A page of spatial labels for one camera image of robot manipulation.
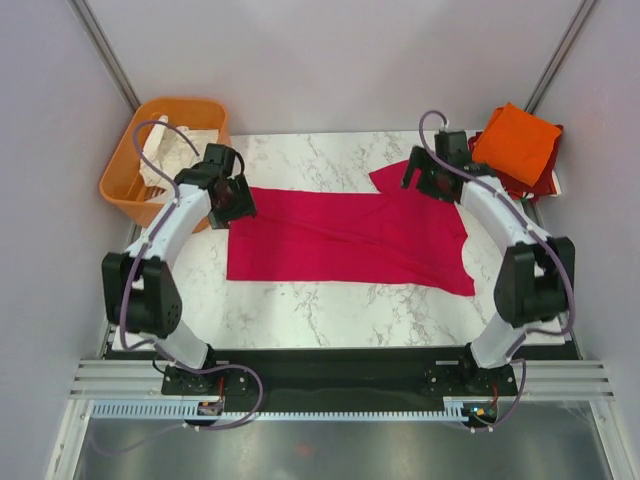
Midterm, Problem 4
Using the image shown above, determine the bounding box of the magenta pink t shirt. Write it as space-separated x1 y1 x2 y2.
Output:
227 161 476 297

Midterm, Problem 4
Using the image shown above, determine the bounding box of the white crumpled t shirt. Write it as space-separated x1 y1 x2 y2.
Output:
142 124 219 179

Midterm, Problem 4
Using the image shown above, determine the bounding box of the aluminium frame rail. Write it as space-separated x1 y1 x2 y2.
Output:
70 360 614 401

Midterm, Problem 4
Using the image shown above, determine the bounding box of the orange folded t shirt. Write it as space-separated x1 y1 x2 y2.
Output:
472 103 562 187

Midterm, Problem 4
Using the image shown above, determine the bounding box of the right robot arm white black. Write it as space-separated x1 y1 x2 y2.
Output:
401 130 575 394

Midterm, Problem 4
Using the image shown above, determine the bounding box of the white slotted cable duct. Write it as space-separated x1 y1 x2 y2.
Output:
92 397 501 422

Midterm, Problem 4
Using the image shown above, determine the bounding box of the left corner metal post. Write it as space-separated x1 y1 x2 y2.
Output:
68 0 140 112

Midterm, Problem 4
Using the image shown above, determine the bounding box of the right corner metal post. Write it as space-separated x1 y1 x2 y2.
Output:
524 0 600 114

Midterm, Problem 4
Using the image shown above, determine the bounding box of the dark red folded t shirt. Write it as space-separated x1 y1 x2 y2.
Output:
468 124 564 202

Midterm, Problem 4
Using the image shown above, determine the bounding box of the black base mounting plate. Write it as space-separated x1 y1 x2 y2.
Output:
159 347 516 414

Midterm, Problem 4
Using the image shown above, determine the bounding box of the orange plastic basket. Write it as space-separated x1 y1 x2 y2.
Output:
99 97 231 227

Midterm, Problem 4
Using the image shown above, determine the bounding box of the corner metal post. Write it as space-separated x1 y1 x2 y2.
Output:
68 0 140 112
524 0 600 114

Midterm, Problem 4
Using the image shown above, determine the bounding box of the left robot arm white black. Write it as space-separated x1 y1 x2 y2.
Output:
101 144 257 396

